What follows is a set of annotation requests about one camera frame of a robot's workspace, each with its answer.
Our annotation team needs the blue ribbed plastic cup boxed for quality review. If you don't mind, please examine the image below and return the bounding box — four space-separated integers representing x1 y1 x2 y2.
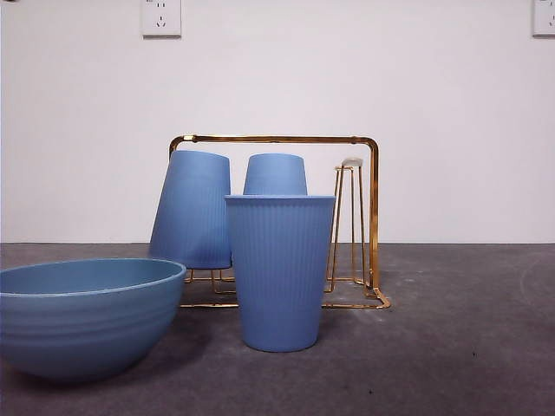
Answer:
147 149 232 270
229 153 309 265
224 193 337 353

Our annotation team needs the blue ribbed bowl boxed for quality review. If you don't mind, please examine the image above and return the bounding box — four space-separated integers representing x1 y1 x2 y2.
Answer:
0 257 187 383

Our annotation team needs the gold wire cup rack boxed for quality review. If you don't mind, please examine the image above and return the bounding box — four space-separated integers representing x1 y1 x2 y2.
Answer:
167 134 394 311

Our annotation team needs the white wall socket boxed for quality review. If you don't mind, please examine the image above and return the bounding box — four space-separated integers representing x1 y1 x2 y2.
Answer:
532 0 555 37
140 0 182 38

